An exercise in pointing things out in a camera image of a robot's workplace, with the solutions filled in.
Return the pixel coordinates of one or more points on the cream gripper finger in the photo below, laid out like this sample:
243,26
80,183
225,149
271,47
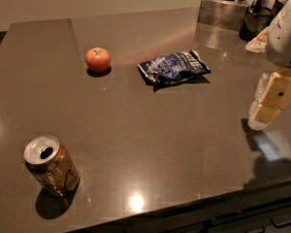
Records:
261,87
276,98

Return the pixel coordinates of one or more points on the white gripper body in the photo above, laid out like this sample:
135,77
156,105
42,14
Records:
285,46

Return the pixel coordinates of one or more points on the orange soda can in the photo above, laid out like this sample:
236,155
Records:
48,160

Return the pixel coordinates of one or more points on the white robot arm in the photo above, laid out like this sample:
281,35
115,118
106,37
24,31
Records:
273,91

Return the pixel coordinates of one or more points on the white napkin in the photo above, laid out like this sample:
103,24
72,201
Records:
258,44

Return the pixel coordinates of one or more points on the black cup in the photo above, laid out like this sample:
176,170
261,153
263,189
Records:
254,21

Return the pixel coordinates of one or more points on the steel dispenser base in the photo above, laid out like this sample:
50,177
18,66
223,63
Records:
221,13

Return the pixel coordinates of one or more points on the blue chip bag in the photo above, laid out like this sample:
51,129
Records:
174,68

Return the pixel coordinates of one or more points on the red apple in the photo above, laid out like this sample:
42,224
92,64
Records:
98,60

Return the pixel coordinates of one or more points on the black drawer handle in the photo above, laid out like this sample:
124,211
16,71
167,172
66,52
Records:
281,221

